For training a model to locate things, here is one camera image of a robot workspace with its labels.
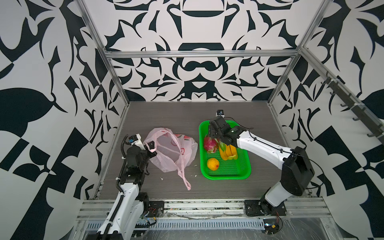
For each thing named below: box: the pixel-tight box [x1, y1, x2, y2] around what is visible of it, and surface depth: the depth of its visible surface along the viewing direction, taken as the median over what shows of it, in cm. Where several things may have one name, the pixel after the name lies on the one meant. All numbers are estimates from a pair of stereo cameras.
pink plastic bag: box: [144, 127, 198, 191], surface depth 83 cm
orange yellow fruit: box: [207, 158, 219, 171], surface depth 85 cm
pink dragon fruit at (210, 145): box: [204, 134, 219, 154], surface depth 90 cm
